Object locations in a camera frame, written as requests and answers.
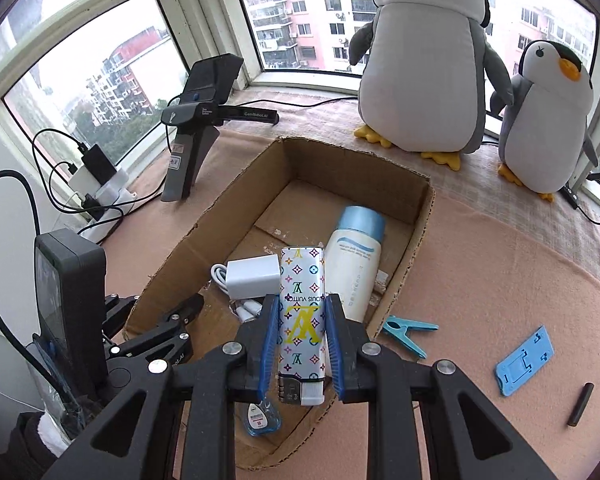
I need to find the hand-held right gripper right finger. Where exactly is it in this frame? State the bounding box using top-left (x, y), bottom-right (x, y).
top-left (325, 294), bottom-right (561, 480)

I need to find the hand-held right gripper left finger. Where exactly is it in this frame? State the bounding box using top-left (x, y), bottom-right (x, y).
top-left (40, 294), bottom-right (281, 480)

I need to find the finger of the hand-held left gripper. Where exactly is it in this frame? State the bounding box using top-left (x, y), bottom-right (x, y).
top-left (147, 294), bottom-right (205, 336)
top-left (107, 330), bottom-right (193, 361)

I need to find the patterned white lighter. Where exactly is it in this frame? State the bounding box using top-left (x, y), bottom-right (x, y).
top-left (276, 246), bottom-right (327, 407)

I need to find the white charger plug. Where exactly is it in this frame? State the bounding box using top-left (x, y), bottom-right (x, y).
top-left (226, 254), bottom-right (281, 301)

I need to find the white lotion bottle blue cap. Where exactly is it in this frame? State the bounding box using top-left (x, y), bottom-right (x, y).
top-left (325, 205), bottom-right (387, 322)

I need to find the cardboard box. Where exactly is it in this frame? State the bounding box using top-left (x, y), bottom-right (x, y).
top-left (122, 136), bottom-right (437, 471)

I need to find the blue clothespin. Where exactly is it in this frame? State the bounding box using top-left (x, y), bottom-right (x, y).
top-left (381, 315), bottom-right (440, 360)

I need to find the small clear blue bottle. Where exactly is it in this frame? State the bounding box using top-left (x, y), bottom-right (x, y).
top-left (244, 395), bottom-right (282, 436)

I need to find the white power strip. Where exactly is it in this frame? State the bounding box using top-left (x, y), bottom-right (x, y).
top-left (77, 180), bottom-right (138, 246)

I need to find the white power adapter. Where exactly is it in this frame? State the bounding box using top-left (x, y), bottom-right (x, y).
top-left (69, 167), bottom-right (98, 193)

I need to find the black power adapter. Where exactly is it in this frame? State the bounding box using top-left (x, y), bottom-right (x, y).
top-left (81, 144), bottom-right (117, 181)

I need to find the pink felt blanket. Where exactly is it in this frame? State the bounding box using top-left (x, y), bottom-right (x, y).
top-left (100, 125), bottom-right (600, 480)

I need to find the blue phone stand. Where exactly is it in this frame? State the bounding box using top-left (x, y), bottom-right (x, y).
top-left (495, 325), bottom-right (556, 397)

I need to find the short black cylinder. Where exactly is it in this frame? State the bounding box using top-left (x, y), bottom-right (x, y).
top-left (567, 382), bottom-right (595, 428)

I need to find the large grey penguin plush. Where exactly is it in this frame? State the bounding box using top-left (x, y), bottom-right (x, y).
top-left (349, 0), bottom-right (515, 171)

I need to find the small grey penguin plush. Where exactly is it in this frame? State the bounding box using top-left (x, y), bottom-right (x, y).
top-left (497, 40), bottom-right (600, 203)

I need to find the white charging cable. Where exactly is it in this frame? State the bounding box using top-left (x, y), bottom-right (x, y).
top-left (210, 262), bottom-right (261, 322)

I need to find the looped black cable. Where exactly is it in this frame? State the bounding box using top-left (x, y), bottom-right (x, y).
top-left (32, 129), bottom-right (88, 211)

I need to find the black cable of spare gripper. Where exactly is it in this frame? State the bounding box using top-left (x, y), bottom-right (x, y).
top-left (125, 95), bottom-right (181, 206)

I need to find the spare gripper with grey handle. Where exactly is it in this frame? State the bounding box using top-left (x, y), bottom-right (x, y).
top-left (160, 53), bottom-right (280, 204)

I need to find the thin black cable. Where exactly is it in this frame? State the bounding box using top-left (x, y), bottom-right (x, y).
top-left (277, 96), bottom-right (358, 111)

